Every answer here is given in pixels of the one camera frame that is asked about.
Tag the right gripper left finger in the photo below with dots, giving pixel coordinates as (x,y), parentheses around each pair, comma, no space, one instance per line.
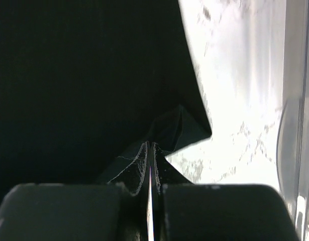
(116,210)

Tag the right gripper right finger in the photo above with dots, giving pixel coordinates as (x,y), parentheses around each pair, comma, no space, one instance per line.
(183,210)

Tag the black t-shirt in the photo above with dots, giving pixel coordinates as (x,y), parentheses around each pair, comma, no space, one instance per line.
(81,80)

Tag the clear plastic bin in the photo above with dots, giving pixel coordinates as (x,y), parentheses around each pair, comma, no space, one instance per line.
(292,153)

